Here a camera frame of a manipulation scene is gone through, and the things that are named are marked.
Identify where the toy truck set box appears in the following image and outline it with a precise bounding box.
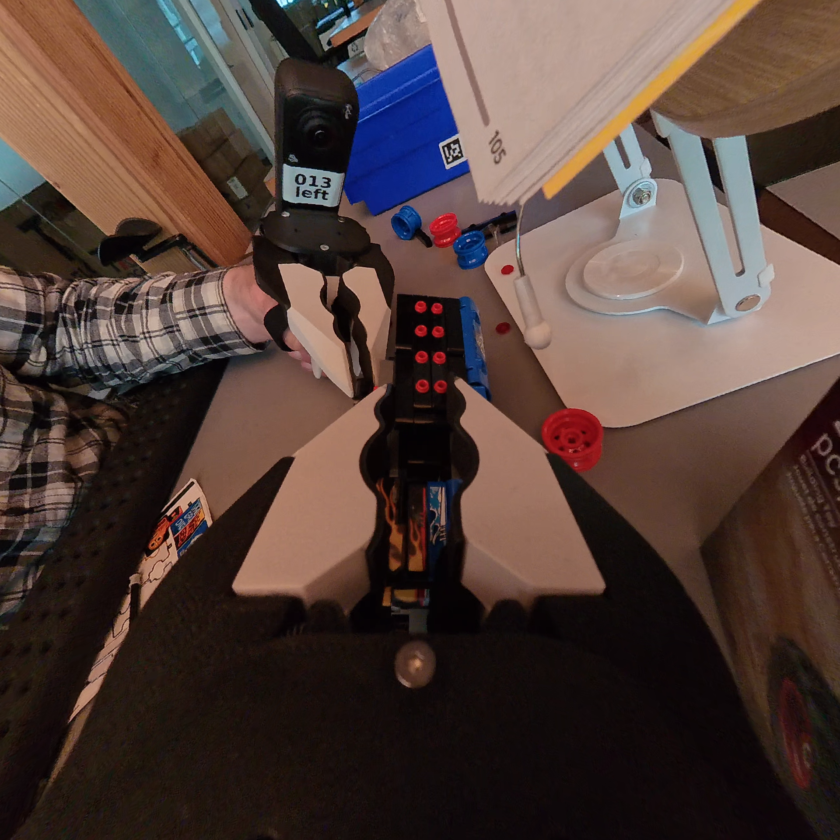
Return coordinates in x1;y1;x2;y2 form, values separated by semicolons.
701;381;840;840

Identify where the stack of cardboard boxes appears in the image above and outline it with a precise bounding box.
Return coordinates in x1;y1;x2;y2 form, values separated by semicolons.
177;109;274;227

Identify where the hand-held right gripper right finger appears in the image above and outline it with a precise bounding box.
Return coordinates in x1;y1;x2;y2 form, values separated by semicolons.
453;381;606;613

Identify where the person's torso in plaid shirt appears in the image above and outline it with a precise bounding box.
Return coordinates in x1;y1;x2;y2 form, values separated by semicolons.
0;368;132;617

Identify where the brick-built toy truck model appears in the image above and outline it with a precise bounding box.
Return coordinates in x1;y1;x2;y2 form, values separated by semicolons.
360;294;493;632

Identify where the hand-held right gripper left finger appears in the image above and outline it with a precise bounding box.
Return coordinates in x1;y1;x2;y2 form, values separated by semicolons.
231;383;394;614

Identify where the blue storage bin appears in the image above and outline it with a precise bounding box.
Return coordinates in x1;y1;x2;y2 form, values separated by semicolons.
342;44;470;216

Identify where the person's left hand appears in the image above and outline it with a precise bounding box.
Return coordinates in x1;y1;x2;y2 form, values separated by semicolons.
222;263;317;373

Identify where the white book stand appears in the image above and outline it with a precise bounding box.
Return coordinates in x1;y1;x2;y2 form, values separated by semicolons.
484;0;840;429

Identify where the sticker sheet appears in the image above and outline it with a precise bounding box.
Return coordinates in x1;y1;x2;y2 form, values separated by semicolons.
69;480;213;723

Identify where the black office chair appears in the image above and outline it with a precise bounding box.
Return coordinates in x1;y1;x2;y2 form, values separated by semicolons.
98;218;201;267

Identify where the clear plastic bag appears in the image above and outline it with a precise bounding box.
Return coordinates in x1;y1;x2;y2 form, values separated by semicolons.
364;0;434;74

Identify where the black perforated chair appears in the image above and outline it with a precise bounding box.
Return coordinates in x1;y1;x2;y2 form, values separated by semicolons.
0;357;227;840

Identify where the person's left forearm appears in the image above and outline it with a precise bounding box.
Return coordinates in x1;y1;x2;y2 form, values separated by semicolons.
0;266;263;395

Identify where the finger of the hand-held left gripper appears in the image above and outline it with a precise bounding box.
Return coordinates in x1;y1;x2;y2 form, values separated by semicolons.
331;266;392;395
279;263;361;400

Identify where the wide wooden beam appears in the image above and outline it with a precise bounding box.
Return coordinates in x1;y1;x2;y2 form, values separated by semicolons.
0;0;253;277

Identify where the instruction booklet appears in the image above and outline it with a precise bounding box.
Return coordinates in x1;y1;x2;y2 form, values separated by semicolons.
419;0;762;205

